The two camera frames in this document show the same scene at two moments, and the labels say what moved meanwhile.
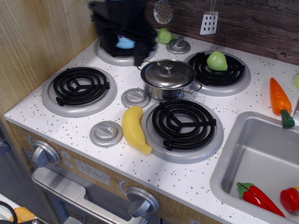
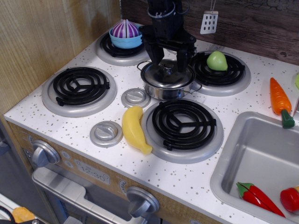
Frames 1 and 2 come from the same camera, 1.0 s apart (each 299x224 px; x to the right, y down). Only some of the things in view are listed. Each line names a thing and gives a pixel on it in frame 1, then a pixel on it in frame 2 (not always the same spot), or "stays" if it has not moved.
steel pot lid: x=168 y=74 stays
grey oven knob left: x=44 y=153 stays
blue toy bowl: x=125 y=43 stays
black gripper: x=132 y=18 → x=168 y=31
